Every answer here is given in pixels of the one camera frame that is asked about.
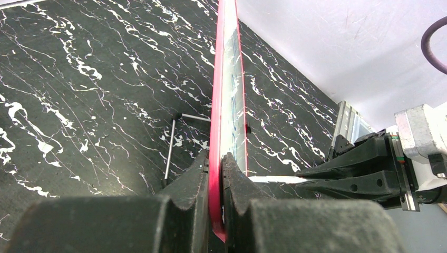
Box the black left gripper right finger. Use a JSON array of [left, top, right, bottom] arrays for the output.
[[221, 153, 405, 252]]

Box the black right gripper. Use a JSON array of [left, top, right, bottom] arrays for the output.
[[296, 132, 420, 212]]

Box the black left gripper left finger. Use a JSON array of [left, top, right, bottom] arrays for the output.
[[5, 151, 209, 252]]

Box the white whiteboard marker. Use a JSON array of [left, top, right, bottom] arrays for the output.
[[248, 176, 308, 184]]

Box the pink framed whiteboard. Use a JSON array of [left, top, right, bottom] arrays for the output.
[[208, 1, 248, 242]]

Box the metal whiteboard support stand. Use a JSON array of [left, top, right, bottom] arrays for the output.
[[161, 112, 212, 188]]

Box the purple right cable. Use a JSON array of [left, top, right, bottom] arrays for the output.
[[420, 15, 447, 76]]

